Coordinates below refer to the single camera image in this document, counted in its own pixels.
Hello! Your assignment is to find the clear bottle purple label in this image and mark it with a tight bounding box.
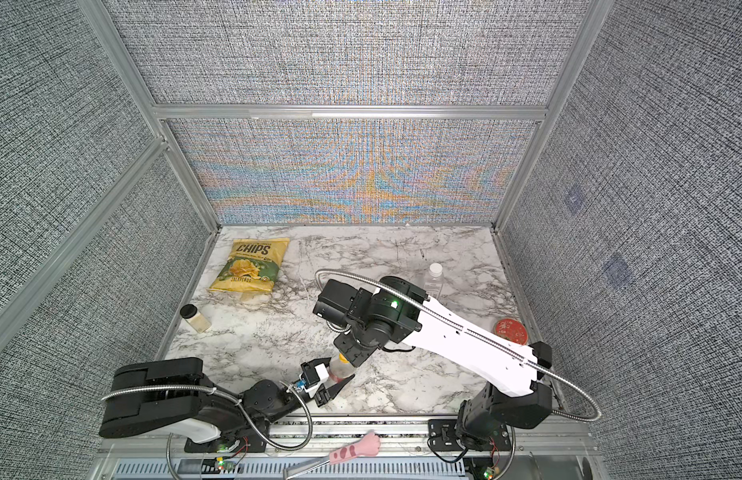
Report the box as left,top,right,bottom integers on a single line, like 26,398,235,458
424,267,445,298

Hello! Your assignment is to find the white bottle cap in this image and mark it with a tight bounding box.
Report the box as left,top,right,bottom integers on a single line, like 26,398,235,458
429,263,443,277

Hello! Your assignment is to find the clear bottle red label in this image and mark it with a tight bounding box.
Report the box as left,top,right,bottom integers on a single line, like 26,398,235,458
328,353,356,382

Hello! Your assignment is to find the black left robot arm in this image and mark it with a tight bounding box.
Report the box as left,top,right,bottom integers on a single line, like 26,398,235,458
99,357,355,453

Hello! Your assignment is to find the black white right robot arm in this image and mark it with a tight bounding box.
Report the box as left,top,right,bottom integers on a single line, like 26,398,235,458
313,276,553,450

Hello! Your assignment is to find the pink cat paw stick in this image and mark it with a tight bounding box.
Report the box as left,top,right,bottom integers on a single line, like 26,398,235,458
282,432,381,479

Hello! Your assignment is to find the small jar black lid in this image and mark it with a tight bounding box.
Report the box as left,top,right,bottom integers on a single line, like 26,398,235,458
179,304,211,333

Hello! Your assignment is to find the yellow green chips bag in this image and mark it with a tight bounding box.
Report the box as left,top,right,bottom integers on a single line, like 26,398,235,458
208,238,290,293

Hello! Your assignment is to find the round gold tin red lid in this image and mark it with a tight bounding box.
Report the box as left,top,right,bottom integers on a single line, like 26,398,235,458
493,318,529,345

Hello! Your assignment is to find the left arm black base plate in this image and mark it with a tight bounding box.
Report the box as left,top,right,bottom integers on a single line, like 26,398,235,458
183,429,267,454

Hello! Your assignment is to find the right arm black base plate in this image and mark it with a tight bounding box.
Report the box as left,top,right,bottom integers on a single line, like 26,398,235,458
426,418,515,464

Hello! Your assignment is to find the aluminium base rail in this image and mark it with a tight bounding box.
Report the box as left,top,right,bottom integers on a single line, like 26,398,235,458
87,414,611,479

